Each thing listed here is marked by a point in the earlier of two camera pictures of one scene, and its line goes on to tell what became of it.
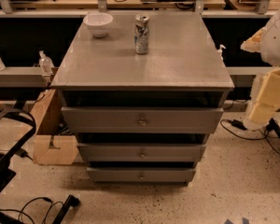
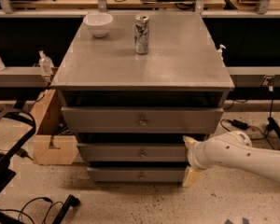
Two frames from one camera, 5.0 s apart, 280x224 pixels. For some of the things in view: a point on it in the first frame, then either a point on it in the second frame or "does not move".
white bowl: x=99 y=23 does not move
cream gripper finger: x=253 y=44 -> x=189 y=141
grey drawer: x=142 y=152 does not move
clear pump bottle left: x=46 y=64 does not move
